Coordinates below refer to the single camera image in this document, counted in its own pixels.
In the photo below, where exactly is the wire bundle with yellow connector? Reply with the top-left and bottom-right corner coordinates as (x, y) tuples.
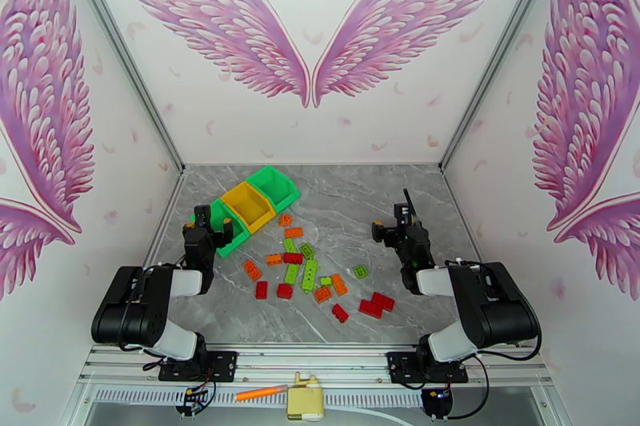
(174, 378), (219, 419)

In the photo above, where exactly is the black power cable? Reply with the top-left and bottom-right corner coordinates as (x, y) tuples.
(446, 321), (543, 422)

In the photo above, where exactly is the aluminium frame post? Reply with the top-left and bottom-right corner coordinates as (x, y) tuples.
(54, 0), (187, 175)
(438, 0), (574, 173)

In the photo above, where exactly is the black power adapter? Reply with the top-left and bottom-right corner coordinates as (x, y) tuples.
(421, 387), (454, 422)

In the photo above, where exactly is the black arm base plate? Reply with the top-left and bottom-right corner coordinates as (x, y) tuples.
(158, 350), (238, 383)
(387, 350), (470, 384)

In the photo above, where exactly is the long green lego plate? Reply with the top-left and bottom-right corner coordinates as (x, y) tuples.
(301, 259), (321, 295)

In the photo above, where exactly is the orange marker pen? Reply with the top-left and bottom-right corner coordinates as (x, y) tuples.
(234, 384), (290, 402)

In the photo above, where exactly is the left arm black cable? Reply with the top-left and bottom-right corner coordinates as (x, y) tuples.
(118, 262), (183, 356)

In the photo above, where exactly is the aluminium front rail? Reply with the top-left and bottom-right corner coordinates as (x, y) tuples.
(74, 343), (556, 388)

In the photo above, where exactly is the white slotted cable duct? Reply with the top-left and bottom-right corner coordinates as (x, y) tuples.
(92, 385), (426, 404)

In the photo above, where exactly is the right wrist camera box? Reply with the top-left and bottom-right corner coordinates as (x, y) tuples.
(393, 203), (415, 231)

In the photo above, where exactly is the yellow plastic bin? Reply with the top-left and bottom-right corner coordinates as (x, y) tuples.
(219, 181), (278, 235)

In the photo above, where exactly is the beige tape dispenser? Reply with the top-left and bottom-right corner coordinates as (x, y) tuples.
(286, 373), (326, 423)

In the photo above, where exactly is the aluminium side rail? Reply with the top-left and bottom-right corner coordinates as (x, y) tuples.
(141, 169), (187, 269)
(441, 169), (485, 263)

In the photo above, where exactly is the green plastic bin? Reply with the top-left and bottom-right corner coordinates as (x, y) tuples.
(192, 199), (251, 259)
(246, 165), (302, 213)

